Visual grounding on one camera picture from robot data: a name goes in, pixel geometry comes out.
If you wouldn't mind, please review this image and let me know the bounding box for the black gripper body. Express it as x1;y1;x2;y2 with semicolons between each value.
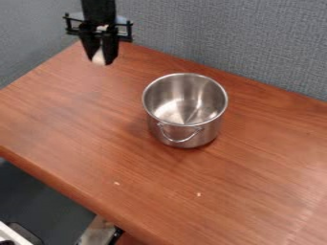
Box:
63;0;134;42

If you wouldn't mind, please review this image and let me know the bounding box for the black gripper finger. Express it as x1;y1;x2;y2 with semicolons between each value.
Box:
78;22;100;59
103;27;119;65

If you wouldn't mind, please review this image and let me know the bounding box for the white toy mushroom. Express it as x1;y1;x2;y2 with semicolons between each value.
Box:
92;49;106;66

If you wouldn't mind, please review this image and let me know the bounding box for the stainless steel pot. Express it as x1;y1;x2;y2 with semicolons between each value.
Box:
142;73;228;148

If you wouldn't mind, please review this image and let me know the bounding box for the white and black floor object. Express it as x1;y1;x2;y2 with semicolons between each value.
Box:
0;221;44;245

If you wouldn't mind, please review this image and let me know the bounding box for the table leg bracket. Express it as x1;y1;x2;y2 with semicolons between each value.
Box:
75;215;124;245

